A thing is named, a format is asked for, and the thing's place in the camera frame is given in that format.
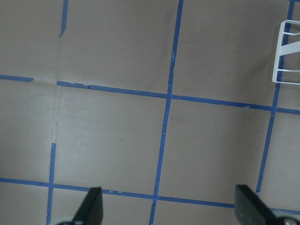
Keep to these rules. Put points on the white wire cup rack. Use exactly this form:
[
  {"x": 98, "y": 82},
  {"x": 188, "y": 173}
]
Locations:
[{"x": 283, "y": 50}]

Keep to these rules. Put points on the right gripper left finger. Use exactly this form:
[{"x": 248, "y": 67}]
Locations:
[{"x": 90, "y": 211}]

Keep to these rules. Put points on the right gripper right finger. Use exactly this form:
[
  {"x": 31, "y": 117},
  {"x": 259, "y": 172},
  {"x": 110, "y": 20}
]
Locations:
[{"x": 250, "y": 210}]

